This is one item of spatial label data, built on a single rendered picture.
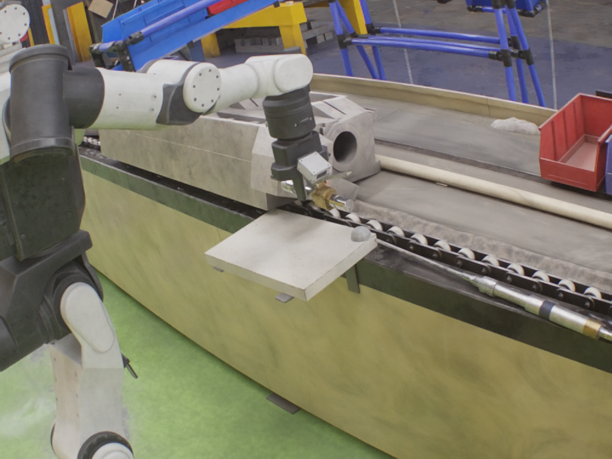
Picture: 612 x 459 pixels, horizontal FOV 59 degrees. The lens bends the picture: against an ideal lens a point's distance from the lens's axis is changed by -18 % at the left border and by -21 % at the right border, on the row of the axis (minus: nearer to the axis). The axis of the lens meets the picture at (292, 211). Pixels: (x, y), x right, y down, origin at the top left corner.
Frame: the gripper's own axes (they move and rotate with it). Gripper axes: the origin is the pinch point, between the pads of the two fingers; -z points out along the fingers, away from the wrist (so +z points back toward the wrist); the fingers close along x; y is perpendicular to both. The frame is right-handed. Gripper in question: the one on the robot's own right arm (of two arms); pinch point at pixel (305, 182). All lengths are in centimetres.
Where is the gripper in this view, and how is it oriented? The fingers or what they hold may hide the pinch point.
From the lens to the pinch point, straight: 127.3
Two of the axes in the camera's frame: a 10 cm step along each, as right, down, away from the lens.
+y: -6.0, -2.3, 7.6
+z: -2.1, -8.7, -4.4
